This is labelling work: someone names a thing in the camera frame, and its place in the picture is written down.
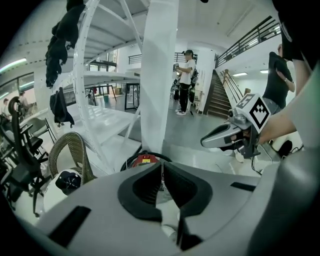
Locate white garment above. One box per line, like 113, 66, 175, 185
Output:
139, 0, 180, 158

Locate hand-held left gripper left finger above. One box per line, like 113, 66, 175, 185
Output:
117, 161, 165, 223

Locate black framed glass doors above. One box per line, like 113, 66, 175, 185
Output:
124, 82, 141, 111

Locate white metal shelving rack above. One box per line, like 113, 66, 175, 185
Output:
57, 0, 151, 176

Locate black office chair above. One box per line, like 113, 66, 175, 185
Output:
0, 96, 51, 218

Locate person's right forearm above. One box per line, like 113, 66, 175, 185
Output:
257, 58, 320, 146

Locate black hanging garment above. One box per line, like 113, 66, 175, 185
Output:
51, 0, 86, 50
49, 86, 76, 129
44, 37, 69, 89

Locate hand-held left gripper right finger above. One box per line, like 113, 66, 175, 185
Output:
163, 161, 214, 218

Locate woven arched chair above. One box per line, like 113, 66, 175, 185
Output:
48, 131, 98, 186

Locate person's right hand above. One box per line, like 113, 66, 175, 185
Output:
229, 129, 252, 143

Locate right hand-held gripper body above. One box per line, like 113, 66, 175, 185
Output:
200, 92, 272, 159

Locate long ceiling tube light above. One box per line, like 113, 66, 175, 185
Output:
0, 57, 28, 75

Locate black metal balcony railing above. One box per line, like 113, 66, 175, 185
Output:
215, 15, 282, 69

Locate red vacuum cleaner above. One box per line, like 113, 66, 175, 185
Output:
120, 150, 174, 173

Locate brown wooden staircase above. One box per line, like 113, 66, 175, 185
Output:
203, 69, 245, 117

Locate grey folding chair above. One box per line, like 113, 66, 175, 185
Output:
23, 116, 56, 151

